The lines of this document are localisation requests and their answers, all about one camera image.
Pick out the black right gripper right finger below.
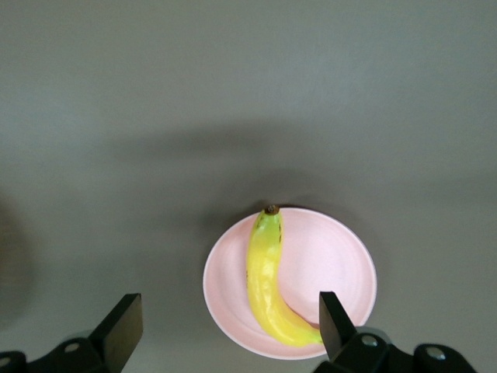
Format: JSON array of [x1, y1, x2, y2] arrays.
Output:
[[316, 290, 389, 373]]

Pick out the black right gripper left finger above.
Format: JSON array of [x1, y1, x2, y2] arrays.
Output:
[[26, 293, 144, 373]]

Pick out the yellow banana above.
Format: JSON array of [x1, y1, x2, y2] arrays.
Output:
[[245, 204, 325, 347]]

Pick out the pink round plate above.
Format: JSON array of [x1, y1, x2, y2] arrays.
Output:
[[202, 207, 378, 361]]

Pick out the table cover sheet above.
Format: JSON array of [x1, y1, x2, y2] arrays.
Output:
[[0, 0, 497, 373]]

